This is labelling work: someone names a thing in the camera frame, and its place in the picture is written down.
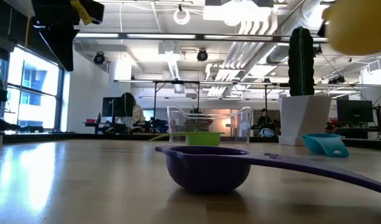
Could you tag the clear plastic basket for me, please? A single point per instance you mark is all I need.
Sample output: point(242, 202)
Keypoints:
point(240, 124)

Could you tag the teal measuring cup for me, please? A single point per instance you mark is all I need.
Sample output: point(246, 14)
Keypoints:
point(321, 143)

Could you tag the black tall rack frame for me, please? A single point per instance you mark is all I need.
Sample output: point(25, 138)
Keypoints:
point(155, 99)

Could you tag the white and black bag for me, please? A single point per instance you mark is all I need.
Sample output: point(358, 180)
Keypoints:
point(266, 132)

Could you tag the yellow measuring cup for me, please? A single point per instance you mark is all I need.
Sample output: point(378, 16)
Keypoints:
point(358, 28)

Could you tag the black aluminium table frame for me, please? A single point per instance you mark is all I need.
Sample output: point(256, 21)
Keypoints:
point(84, 136)

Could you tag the purple measuring cup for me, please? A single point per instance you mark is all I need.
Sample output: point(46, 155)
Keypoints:
point(209, 171)

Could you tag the dark green cactus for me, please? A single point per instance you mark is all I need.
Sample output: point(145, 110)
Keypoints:
point(301, 62)

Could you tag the overhead LED light bar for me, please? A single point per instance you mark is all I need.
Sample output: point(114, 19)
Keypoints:
point(162, 36)

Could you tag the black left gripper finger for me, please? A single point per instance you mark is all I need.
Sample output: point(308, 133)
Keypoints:
point(64, 43)

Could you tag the green measuring cup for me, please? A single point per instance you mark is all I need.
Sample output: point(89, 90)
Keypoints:
point(203, 139)

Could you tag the person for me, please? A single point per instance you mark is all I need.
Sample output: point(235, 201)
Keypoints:
point(137, 113)
point(263, 116)

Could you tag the black computer monitor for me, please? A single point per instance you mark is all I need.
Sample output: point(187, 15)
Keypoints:
point(355, 111)
point(111, 106)

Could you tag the black round ceiling spotlight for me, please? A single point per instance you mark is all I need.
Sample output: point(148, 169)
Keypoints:
point(99, 58)
point(202, 55)

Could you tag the small red box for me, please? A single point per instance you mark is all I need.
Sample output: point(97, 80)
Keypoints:
point(91, 121)

